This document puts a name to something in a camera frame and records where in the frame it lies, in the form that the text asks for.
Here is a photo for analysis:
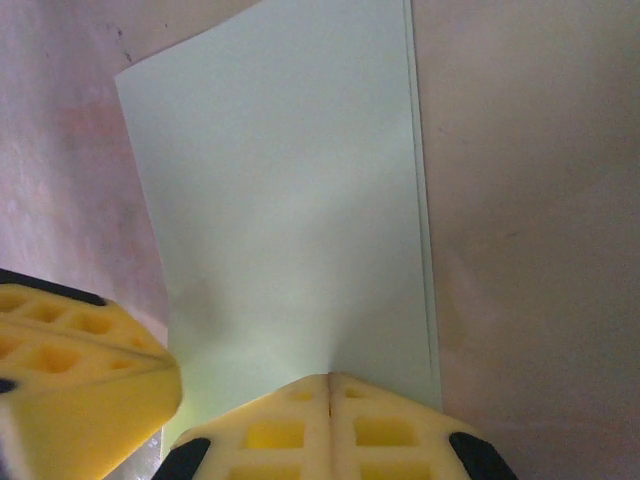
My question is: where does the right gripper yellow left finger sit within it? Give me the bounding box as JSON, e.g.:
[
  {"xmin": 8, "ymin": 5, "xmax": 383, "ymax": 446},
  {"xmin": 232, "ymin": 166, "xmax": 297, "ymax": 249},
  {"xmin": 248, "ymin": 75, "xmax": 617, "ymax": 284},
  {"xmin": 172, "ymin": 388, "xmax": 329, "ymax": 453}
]
[{"xmin": 149, "ymin": 372, "xmax": 333, "ymax": 480}]

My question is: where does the light green paper sheet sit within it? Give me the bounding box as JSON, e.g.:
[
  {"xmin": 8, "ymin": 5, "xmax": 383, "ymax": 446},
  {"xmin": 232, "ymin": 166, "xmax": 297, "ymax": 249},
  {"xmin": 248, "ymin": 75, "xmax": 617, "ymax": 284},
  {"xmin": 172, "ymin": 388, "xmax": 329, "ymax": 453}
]
[{"xmin": 113, "ymin": 0, "xmax": 444, "ymax": 437}]

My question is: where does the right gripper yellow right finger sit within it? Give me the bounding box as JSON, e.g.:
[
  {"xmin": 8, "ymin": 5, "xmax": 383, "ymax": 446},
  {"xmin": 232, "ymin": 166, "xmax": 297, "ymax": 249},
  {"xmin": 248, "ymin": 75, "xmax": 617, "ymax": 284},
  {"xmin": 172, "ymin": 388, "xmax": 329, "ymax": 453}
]
[{"xmin": 329, "ymin": 372, "xmax": 519, "ymax": 480}]

